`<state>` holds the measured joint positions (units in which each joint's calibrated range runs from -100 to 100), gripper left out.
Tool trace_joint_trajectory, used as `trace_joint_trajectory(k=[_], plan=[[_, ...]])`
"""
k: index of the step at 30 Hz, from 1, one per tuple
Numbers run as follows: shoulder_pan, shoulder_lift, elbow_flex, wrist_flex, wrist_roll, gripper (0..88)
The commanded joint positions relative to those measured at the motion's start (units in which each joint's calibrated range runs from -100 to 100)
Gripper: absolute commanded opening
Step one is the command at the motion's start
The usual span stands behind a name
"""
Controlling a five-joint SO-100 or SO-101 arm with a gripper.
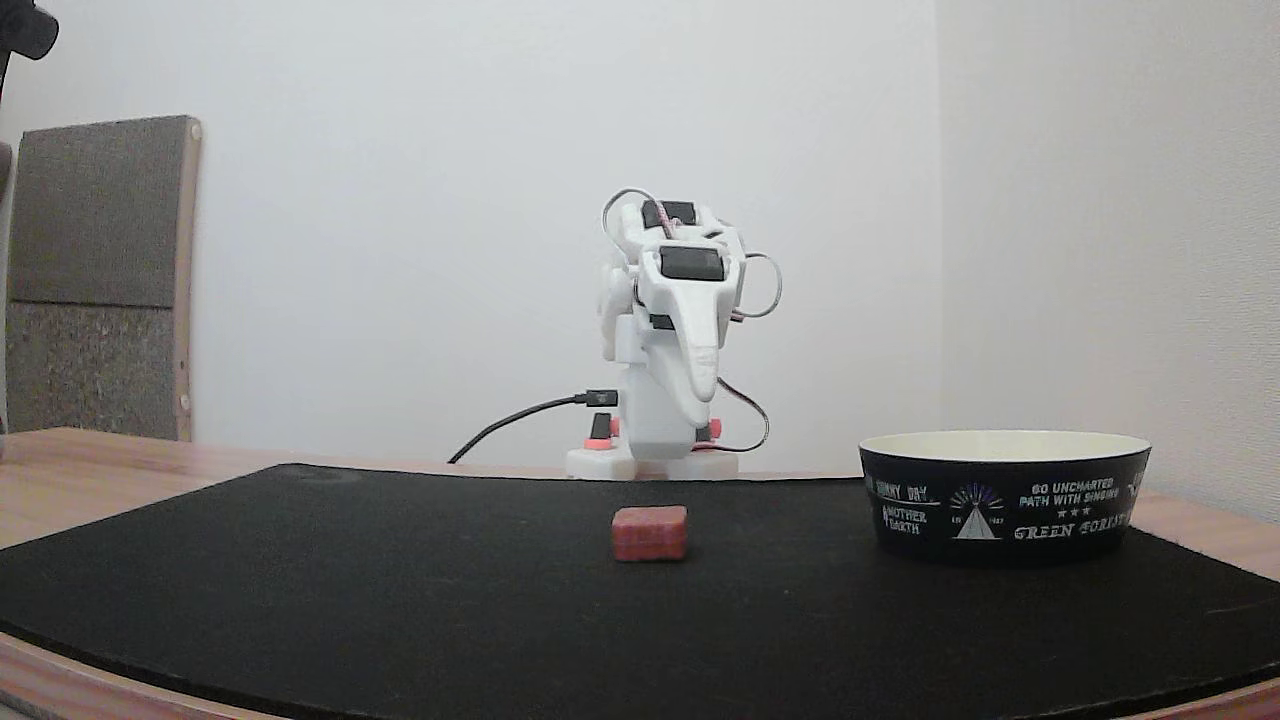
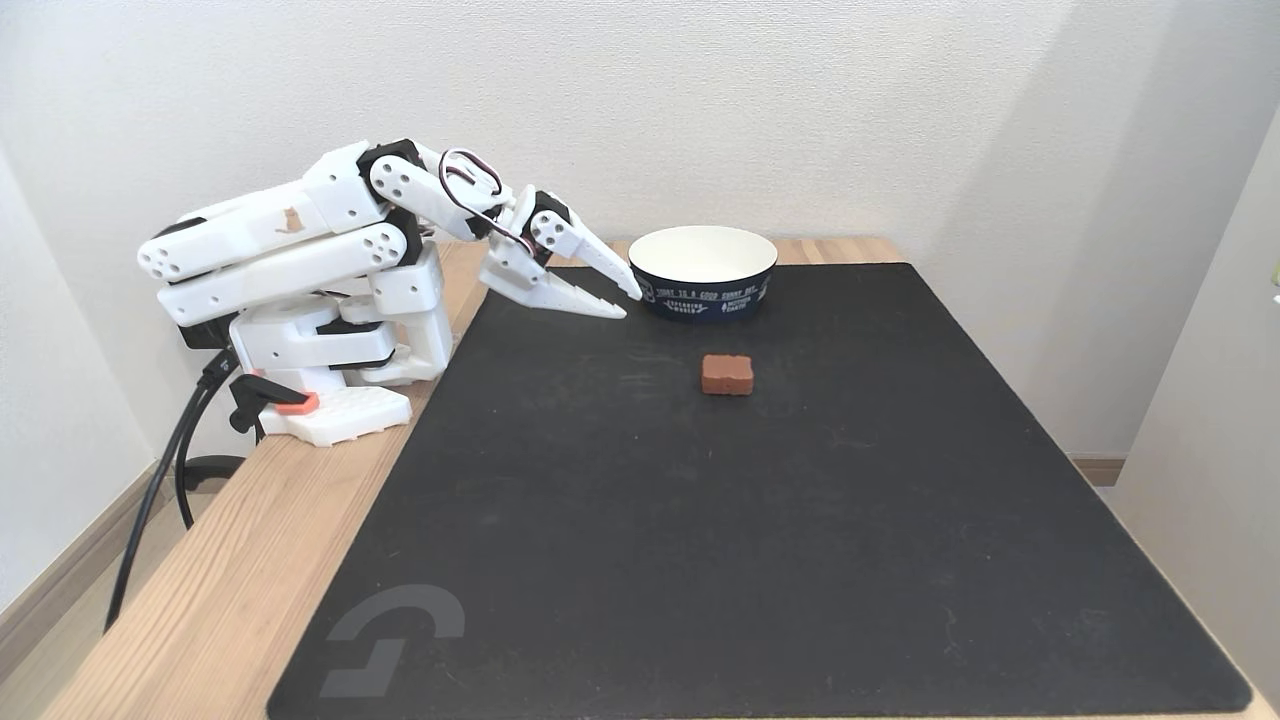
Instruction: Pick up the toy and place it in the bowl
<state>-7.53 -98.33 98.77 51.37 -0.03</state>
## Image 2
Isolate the brown block toy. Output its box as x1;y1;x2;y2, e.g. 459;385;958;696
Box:
700;354;756;397

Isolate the navy paper bowl white inside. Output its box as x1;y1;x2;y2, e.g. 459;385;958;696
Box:
628;225;779;324

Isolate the black desk mat grey logo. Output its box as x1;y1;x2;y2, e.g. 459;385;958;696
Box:
266;262;1254;720

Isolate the black orange table clamp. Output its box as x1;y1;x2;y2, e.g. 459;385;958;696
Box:
228;372;322;438

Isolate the black power adapter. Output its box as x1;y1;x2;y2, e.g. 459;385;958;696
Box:
179;318;238;352

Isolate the wooden baseboard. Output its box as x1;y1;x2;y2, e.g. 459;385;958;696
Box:
1066;454;1128;489
0;458;176;683

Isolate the thin wrist servo cable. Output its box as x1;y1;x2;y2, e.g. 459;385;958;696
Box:
437;149;537;255

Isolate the looped black cable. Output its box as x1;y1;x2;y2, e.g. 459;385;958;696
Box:
174;385;247;532

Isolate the thick black power cable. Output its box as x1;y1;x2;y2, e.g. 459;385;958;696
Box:
103;348;237;634

